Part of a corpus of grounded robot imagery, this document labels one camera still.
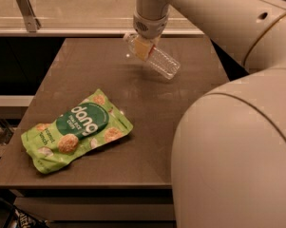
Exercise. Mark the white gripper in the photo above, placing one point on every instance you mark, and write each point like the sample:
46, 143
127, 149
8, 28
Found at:
149, 27

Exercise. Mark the clear plastic water bottle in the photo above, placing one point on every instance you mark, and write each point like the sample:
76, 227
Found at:
159, 60

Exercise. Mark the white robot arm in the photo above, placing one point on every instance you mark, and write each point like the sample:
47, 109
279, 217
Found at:
228, 164

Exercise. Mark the green dang chips bag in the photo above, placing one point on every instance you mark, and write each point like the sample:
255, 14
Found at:
91, 124

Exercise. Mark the glass railing panel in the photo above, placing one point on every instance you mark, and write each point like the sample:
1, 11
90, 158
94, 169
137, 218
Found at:
71, 14

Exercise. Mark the dark item under table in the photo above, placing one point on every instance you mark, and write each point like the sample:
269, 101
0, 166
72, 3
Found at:
12, 217

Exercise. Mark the left metal railing bracket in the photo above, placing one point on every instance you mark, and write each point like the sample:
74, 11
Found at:
31, 21

